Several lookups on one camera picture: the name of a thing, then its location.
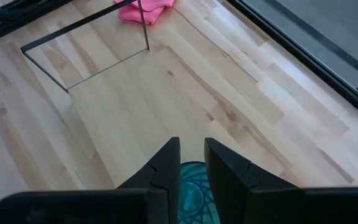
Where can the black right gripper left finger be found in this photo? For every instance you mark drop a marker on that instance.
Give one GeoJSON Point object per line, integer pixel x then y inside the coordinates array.
{"type": "Point", "coordinates": [163, 174]}

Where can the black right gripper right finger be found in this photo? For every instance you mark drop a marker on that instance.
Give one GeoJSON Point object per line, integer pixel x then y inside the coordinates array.
{"type": "Point", "coordinates": [228, 177]}

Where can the teal transparent tumbler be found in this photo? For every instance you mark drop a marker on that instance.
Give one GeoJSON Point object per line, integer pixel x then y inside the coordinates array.
{"type": "Point", "coordinates": [194, 199]}

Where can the pink cloth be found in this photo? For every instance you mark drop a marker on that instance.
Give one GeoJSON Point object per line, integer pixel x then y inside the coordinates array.
{"type": "Point", "coordinates": [147, 11]}

